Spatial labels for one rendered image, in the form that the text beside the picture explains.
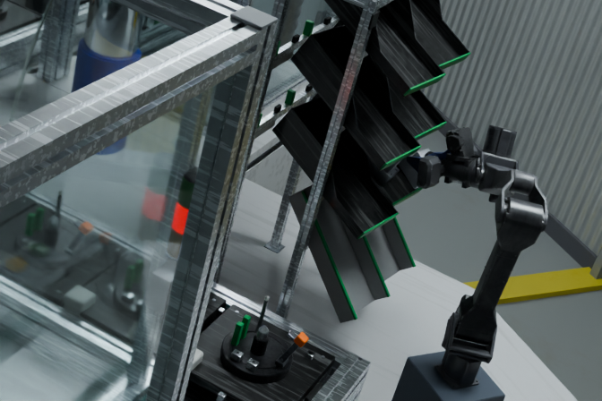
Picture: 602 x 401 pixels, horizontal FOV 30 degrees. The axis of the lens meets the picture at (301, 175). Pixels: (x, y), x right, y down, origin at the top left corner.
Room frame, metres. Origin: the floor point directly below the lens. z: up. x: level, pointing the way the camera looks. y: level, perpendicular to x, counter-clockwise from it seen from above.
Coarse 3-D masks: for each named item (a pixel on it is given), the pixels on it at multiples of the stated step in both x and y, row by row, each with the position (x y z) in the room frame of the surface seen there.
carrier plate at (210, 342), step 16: (224, 320) 1.80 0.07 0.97; (240, 320) 1.81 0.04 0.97; (256, 320) 1.83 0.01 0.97; (208, 336) 1.74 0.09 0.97; (224, 336) 1.75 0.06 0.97; (208, 352) 1.69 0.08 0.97; (304, 352) 1.77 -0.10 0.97; (320, 352) 1.78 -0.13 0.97; (208, 368) 1.64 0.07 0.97; (224, 368) 1.66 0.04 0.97; (304, 368) 1.72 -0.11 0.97; (320, 368) 1.73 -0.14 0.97; (208, 384) 1.61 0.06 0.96; (224, 384) 1.61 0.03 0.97; (240, 384) 1.62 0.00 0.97; (256, 384) 1.64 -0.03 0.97; (272, 384) 1.65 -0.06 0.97; (288, 384) 1.66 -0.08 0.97; (304, 384) 1.67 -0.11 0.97; (240, 400) 1.58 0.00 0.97; (256, 400) 1.59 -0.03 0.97; (272, 400) 1.61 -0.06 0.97; (288, 400) 1.62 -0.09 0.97
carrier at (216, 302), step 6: (210, 294) 1.87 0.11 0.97; (216, 294) 1.87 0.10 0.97; (210, 300) 1.85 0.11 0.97; (216, 300) 1.86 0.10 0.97; (222, 300) 1.86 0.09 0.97; (210, 306) 1.83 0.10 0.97; (216, 306) 1.84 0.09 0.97; (222, 306) 1.85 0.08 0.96; (210, 312) 1.81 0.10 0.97; (216, 312) 1.83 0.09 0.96; (204, 318) 1.79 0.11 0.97; (210, 318) 1.81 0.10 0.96; (204, 324) 1.79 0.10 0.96
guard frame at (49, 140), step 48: (144, 0) 0.88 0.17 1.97; (192, 0) 0.86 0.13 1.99; (192, 48) 0.77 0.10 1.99; (240, 48) 0.81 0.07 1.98; (96, 96) 0.66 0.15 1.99; (144, 96) 0.68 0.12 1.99; (192, 96) 0.75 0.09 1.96; (240, 96) 0.84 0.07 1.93; (0, 144) 0.57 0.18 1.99; (48, 144) 0.58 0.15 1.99; (96, 144) 0.63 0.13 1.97; (240, 144) 0.86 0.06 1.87; (0, 192) 0.54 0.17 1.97; (192, 288) 0.84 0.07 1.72; (192, 336) 0.86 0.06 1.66
